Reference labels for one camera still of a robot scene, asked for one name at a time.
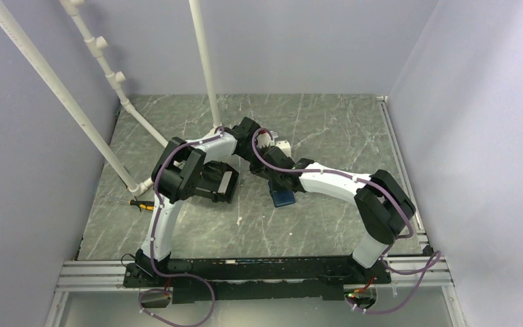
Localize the blue leather card holder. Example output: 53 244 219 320
268 181 296 208

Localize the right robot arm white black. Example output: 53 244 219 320
253 146 416 283

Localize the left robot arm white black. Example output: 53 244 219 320
135 117 260 286

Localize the black card tray box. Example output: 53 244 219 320
194 161 239 204

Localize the stack of cards in tray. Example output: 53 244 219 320
217 171 238 193

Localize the yellow black screwdriver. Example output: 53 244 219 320
104 196 155 211

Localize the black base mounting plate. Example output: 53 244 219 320
123 255 392 304

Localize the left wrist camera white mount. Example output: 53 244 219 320
256 131 278 149

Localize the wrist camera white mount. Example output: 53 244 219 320
256 131 278 149
275 140 291 157

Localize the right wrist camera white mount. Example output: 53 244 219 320
275 140 291 157

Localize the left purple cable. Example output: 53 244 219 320
138 126 226 327

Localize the white PVC pipe frame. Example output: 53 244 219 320
0 1 222 196

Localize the aluminium extrusion rail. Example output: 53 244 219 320
55 259 454 292

